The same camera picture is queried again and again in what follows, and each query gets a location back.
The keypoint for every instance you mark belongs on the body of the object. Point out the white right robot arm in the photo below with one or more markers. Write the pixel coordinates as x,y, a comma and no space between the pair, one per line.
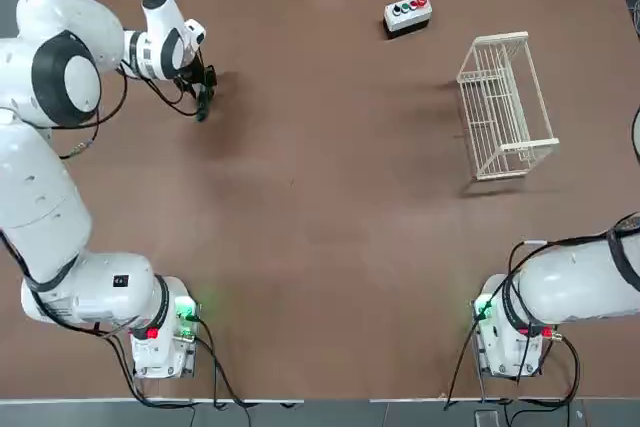
565,282

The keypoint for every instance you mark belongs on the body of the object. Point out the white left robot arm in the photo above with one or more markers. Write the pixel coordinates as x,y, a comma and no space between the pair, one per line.
45,207

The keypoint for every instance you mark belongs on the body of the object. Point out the small grey box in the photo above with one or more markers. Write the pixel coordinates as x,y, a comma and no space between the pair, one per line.
486,418

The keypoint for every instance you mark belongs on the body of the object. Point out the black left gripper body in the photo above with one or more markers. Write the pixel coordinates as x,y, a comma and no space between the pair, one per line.
191,78

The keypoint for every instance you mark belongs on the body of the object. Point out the grey push-button control box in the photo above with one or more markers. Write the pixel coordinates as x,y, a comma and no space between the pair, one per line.
407,17

